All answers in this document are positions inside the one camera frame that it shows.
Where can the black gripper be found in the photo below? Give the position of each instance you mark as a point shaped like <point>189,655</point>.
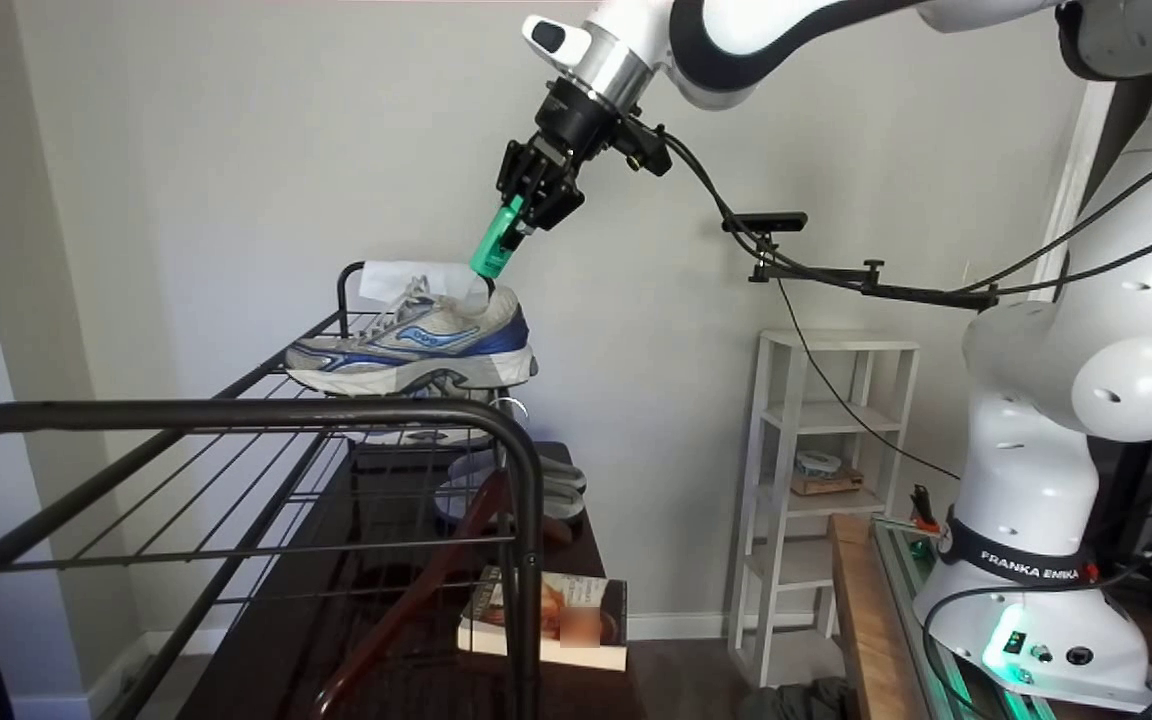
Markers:
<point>578,133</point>

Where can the green plastic bottle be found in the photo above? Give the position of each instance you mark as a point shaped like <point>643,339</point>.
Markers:
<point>497,243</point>

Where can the white blue sneaker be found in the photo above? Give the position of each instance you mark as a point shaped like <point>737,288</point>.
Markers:
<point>429,345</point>
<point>422,433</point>

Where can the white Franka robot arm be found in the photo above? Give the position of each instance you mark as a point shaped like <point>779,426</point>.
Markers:
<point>1068,375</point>

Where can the black metal shoe rack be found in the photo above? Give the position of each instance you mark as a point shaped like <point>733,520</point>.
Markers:
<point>203,464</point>

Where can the grey slipper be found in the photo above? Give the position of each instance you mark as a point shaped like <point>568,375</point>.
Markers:
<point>468,485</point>
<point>563,485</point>

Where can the white shelf unit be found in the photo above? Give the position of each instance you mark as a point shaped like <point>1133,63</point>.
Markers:
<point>816,492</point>

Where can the Sarah Dunant paperback book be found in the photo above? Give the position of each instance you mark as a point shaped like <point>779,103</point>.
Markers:
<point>551,622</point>

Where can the brown wooden stick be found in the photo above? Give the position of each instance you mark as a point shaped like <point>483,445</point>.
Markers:
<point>402,606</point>

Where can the dark wooden dresser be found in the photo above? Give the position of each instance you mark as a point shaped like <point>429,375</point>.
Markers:
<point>391,627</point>

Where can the light wooden table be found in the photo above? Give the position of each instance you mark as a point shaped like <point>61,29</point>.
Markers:
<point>861,627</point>

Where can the black stereo camera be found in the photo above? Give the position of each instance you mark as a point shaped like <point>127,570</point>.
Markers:
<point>771,220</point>

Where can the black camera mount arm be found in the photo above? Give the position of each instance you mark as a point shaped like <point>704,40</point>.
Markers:
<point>896,283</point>

